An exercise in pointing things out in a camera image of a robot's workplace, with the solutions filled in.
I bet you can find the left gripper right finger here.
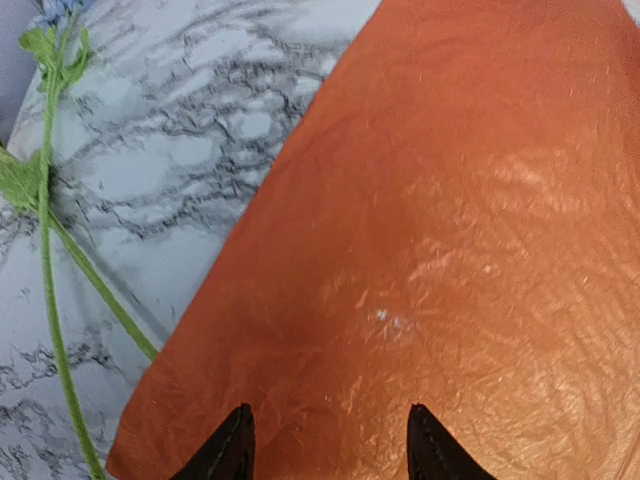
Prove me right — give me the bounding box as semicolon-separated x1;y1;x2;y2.
406;404;495;480

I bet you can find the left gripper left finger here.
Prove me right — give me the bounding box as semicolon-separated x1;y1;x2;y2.
171;403;256;480

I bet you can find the orange wrapping paper sheet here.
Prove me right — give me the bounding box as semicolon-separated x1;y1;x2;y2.
107;1;639;479

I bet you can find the blue fake flower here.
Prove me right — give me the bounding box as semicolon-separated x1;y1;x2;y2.
1;1;158;479

